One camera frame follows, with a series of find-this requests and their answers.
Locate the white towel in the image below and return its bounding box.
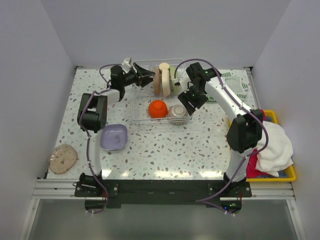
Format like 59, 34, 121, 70
255, 121, 294, 178

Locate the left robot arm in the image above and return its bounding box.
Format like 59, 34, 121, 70
77, 62, 156, 196

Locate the brown square panda plate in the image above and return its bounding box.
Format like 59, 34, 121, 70
152, 66, 161, 96

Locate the yellow plastic bin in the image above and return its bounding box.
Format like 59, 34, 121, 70
227, 109, 298, 183

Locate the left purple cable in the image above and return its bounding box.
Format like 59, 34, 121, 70
77, 63, 126, 214

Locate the patterned round bowl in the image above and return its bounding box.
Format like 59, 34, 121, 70
166, 104, 189, 126

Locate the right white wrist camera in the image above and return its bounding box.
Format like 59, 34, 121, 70
172, 77, 190, 93

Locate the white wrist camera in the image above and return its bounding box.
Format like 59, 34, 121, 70
172, 77, 190, 93
121, 57, 133, 72

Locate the orange round bowl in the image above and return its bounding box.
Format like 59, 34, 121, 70
147, 100, 168, 119

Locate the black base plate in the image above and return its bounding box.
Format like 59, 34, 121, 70
73, 175, 252, 213

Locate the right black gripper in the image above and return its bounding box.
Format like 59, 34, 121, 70
178, 85, 209, 116

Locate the cream steel-lined cup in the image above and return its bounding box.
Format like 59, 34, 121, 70
158, 62, 170, 75

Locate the magenta cloth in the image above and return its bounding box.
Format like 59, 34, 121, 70
246, 108, 270, 178

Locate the green striped cloth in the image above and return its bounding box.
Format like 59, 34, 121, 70
204, 71, 250, 103

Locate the purple cable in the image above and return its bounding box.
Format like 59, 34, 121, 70
174, 58, 270, 214
77, 63, 126, 214

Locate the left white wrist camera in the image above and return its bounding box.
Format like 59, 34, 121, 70
121, 57, 133, 72

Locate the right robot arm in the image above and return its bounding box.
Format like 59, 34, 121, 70
178, 58, 268, 197

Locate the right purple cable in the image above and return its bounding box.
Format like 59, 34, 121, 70
174, 58, 270, 214

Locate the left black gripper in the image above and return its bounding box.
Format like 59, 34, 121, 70
120, 62, 155, 88

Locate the cream square panda plate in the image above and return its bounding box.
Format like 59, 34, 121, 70
161, 69, 171, 97

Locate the green square panda plate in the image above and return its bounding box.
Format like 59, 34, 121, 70
169, 65, 181, 95

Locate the white wire dish rack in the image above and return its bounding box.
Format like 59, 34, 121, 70
132, 58, 192, 128

